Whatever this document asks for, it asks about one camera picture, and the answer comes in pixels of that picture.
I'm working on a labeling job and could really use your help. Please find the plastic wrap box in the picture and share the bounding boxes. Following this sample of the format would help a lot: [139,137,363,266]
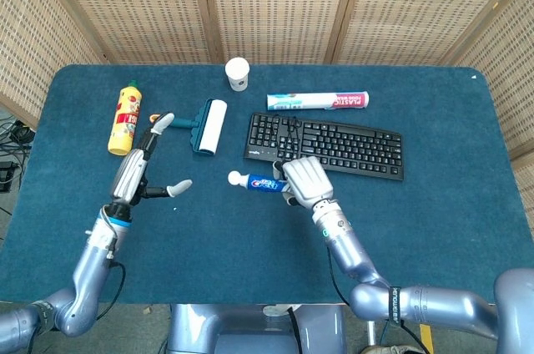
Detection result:
[266,90,370,112]

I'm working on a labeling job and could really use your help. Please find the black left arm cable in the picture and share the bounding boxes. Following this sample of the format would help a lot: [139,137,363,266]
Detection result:
[94,260,127,322]

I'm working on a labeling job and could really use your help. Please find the teal lint roller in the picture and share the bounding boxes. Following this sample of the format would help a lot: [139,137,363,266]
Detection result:
[149,99,229,159]

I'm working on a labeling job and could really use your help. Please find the woven folding screen panel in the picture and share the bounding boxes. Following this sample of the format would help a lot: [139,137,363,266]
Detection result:
[37,0,218,65]
[198,0,364,65]
[0,0,108,129]
[329,0,534,66]
[441,0,534,221]

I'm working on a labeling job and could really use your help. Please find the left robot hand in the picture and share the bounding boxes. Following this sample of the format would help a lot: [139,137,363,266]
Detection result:
[108,112,194,207]

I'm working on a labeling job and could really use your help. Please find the blue carpet table mat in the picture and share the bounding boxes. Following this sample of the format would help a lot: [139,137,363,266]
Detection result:
[0,63,534,306]

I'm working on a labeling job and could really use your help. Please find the beige shoe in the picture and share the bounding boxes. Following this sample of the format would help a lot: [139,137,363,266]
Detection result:
[360,344,422,354]

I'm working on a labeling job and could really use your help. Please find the black computer keyboard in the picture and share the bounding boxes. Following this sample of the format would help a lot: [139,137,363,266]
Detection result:
[243,112,405,182]

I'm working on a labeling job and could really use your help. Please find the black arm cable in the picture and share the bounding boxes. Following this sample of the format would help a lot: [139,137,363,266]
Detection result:
[94,260,127,322]
[326,247,431,354]

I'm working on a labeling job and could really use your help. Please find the silver blue robot torso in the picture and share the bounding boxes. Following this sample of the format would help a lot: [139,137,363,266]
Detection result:
[166,303,347,354]

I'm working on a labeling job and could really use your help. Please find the yellow floor tape strip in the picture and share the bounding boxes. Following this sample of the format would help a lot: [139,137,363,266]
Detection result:
[419,323,435,354]

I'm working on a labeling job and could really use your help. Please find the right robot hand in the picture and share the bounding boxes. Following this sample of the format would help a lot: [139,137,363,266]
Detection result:
[273,156,335,208]

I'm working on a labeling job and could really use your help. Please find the black strap on right arm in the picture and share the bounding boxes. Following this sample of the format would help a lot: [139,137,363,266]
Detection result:
[390,286,403,326]

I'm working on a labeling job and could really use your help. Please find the black strap on left arm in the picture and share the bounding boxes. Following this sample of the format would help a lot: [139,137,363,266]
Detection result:
[31,301,56,331]

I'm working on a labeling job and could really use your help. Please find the white paper cup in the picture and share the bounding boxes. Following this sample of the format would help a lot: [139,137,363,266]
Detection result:
[224,57,251,93]

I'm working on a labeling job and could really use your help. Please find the black bundled keyboard cable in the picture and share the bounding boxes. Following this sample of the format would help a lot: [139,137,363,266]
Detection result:
[266,114,304,163]

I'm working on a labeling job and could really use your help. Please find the black floor box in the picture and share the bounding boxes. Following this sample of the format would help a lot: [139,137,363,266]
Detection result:
[0,160,20,193]

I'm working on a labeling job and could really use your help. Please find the black torso cable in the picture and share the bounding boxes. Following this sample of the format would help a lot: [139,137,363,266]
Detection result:
[286,306,302,354]

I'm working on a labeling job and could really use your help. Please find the yellow plastic bottle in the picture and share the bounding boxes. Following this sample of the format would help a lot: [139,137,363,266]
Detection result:
[107,80,144,157]

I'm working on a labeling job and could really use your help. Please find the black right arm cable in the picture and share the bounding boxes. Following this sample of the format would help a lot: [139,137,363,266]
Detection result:
[326,247,431,354]

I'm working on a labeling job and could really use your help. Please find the tangled black floor cables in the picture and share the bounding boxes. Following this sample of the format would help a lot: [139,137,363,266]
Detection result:
[0,115,37,157]

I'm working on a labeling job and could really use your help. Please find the black strap on arm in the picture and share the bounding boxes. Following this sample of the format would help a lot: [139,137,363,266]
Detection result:
[390,286,403,326]
[31,301,56,331]

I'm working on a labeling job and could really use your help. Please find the blue white toothpaste tube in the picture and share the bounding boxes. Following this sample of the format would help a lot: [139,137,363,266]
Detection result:
[227,170,291,195]

